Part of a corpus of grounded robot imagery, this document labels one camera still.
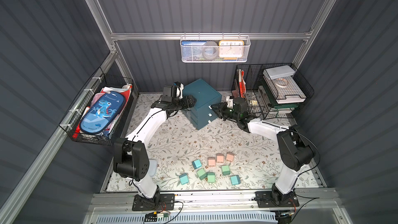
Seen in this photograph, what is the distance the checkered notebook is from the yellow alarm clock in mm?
263

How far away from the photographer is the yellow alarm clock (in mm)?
892

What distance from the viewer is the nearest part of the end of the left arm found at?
68 centimetres

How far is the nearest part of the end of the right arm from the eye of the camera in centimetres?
72

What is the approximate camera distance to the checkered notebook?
36.6 inches

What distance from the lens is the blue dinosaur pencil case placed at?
620 mm
